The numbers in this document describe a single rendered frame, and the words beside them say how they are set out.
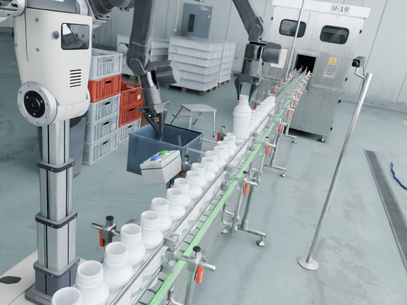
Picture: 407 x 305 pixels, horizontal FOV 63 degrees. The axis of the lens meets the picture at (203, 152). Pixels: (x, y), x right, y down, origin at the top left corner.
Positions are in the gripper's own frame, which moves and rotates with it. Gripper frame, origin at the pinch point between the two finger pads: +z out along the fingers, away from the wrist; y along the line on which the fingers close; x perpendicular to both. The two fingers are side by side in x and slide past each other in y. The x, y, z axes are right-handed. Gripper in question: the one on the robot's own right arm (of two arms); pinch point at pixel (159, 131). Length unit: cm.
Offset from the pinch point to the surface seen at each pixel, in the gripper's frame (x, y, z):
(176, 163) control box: -3.9, -0.4, 11.3
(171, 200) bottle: -17.8, -33.4, 9.8
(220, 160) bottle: -18.3, 2.7, 12.2
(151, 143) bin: 34, 50, 15
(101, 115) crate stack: 169, 190, 11
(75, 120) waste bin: 156, 137, 7
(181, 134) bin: 31, 81, 18
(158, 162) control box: -2.6, -9.2, 7.8
